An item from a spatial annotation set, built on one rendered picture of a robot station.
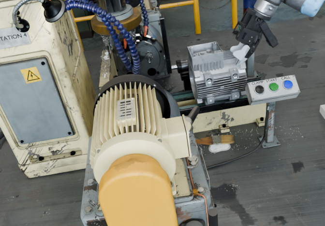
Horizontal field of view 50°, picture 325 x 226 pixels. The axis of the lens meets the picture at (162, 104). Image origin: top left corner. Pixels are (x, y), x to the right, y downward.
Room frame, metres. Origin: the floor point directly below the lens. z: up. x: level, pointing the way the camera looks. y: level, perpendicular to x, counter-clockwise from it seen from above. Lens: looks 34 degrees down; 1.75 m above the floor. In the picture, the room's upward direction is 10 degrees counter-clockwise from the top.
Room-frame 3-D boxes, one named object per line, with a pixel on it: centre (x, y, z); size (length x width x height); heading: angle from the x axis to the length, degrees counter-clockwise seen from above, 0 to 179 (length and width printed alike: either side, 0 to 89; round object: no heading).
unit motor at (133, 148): (0.57, 0.04, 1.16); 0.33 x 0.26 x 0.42; 0
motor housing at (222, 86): (1.20, -0.24, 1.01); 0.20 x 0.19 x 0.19; 92
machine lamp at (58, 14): (0.97, 0.30, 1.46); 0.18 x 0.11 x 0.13; 90
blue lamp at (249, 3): (1.50, -0.47, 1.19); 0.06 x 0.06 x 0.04
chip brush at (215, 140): (1.06, -0.16, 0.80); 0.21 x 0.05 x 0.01; 82
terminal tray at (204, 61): (1.20, -0.20, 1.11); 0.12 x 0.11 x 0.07; 92
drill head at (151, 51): (1.53, 0.07, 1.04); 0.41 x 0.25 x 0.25; 0
